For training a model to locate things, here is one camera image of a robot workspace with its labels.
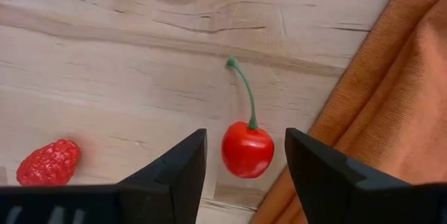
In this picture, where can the bright red toy cherry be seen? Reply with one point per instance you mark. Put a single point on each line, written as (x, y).
(246, 150)

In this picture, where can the red toy raspberry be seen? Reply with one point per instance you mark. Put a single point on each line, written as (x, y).
(49, 163)

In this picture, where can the orange cloth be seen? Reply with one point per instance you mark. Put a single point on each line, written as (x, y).
(401, 95)

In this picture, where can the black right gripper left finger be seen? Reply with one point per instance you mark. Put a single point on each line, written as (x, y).
(157, 196)

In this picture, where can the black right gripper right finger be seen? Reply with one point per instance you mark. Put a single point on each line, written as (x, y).
(331, 196)

